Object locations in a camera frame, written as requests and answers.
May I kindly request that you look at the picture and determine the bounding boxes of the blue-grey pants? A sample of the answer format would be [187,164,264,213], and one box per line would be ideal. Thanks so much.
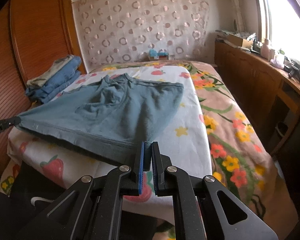
[17,74,184,170]

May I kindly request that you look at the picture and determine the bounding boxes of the white strawberry flower sheet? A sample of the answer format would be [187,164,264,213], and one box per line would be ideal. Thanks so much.
[7,65,213,240]

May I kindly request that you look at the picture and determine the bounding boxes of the folded grey garment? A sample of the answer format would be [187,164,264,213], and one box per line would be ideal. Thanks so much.
[26,55,74,88]

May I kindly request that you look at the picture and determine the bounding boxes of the pink floral bedspread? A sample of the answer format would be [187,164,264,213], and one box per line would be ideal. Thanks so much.
[92,61,298,239]

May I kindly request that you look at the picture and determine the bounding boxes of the folded blue jeans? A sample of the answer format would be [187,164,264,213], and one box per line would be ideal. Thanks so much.
[25,56,82,104]

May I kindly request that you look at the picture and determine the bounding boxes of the wooden headboard panel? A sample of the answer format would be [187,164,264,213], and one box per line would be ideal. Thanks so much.
[0,0,88,176]

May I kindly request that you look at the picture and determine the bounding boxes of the wooden sideboard cabinet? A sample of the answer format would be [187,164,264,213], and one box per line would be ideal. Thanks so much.
[215,40,300,155]

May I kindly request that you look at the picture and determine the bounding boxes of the pink circle-pattern curtain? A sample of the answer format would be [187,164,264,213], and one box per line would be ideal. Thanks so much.
[72,0,209,71]

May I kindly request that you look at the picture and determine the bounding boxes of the cardboard box on sideboard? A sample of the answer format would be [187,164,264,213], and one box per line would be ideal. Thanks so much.
[226,34,253,49]

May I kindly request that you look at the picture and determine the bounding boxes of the pink bottle on sideboard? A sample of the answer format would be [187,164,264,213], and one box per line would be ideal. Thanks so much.
[260,38,270,60]

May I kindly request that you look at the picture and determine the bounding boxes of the window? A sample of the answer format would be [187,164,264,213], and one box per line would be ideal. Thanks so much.
[256,0,300,64]

